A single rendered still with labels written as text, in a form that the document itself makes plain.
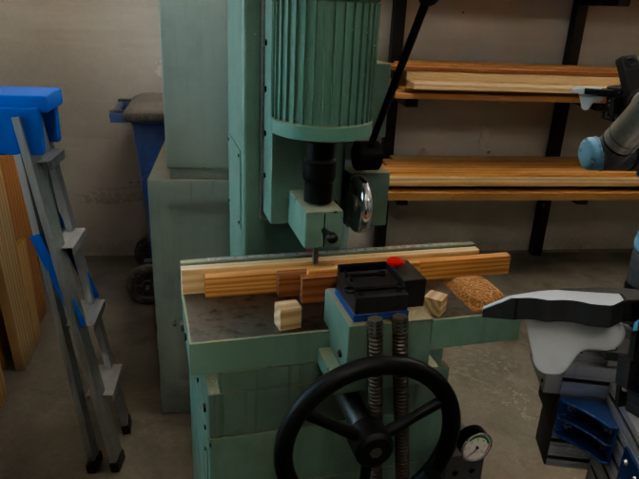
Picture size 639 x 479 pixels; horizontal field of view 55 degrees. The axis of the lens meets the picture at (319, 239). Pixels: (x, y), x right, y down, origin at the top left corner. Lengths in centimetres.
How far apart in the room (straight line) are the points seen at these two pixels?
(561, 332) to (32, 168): 148
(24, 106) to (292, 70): 91
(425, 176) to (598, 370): 195
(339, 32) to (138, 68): 246
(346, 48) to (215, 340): 50
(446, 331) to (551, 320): 69
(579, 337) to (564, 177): 300
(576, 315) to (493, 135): 329
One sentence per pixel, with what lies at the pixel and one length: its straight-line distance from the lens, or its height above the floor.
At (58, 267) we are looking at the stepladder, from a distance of 182.
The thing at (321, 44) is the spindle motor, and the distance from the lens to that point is 98.
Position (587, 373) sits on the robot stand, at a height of 74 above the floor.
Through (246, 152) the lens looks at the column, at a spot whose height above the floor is 112.
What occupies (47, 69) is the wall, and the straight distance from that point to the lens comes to 346.
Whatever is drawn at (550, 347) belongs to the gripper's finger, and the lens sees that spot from 46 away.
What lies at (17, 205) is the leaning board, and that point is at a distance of 283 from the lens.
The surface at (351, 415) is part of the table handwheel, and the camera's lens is 98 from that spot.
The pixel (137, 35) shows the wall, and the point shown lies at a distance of 336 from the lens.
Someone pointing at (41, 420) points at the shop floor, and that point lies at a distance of 244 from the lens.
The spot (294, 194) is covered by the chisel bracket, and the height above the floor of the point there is 107.
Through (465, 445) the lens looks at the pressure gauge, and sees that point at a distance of 120.
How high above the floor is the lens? 141
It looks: 21 degrees down
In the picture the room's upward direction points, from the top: 3 degrees clockwise
